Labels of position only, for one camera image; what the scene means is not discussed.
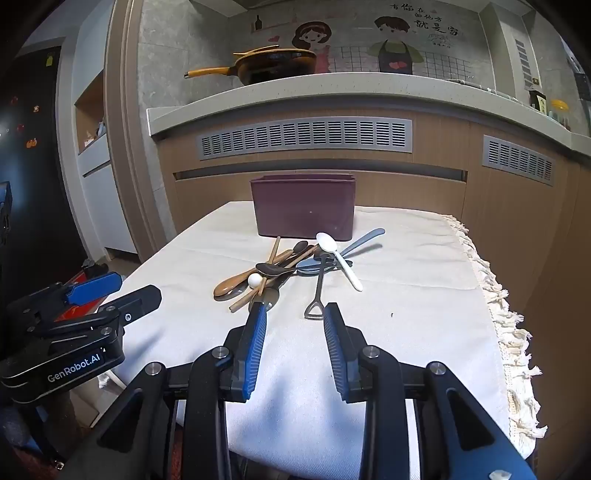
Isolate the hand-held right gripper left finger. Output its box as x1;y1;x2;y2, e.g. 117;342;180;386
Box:
58;302;269;480

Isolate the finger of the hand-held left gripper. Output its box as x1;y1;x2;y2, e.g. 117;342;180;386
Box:
28;285;162;354
7;271;123;325

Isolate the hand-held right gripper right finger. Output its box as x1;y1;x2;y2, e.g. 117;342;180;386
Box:
322;302;539;480

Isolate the grey metal spoon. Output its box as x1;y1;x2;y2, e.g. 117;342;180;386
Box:
248;277;283;315

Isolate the white ball-headed wooden stick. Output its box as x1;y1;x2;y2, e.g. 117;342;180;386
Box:
229;273;262;311

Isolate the light wooden spoon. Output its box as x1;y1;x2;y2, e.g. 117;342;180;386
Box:
213;249;294;298

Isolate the purple plastic container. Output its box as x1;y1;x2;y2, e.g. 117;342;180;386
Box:
250;174;356;243

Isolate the white shelf cabinet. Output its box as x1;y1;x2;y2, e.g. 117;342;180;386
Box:
58;37;139;261

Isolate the white fringed tablecloth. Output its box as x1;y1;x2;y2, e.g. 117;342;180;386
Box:
97;200;549;472

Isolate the white plastic spoon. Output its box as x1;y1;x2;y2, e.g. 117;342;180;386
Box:
316;232;363;292

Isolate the black refrigerator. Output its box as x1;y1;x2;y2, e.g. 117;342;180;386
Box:
0;46;90;305

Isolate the light blue spoon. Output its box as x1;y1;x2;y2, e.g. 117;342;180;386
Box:
295;227;386;277

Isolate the wooden kitchen cabinet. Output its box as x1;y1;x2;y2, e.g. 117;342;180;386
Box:
154;111;591;370

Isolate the long grey vent grille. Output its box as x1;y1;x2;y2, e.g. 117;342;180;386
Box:
198;117;414;161

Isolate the grey stone countertop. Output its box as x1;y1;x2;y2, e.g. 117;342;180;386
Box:
147;74;591;149

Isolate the short grey vent grille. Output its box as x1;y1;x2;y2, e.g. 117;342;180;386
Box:
482;135;556;186

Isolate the yellow frying pan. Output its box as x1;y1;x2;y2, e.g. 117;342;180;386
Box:
184;45;318;86

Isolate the dark labelled bottle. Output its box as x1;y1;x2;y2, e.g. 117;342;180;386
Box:
529;85;550;116

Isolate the yellow-capped bottle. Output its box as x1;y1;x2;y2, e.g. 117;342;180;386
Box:
549;99;572;131

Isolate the shovel-handled metal spoon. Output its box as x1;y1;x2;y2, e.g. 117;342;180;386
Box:
304;254;354;320

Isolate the cartoon wall sticker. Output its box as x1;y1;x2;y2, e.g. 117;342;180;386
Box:
252;2;462;77

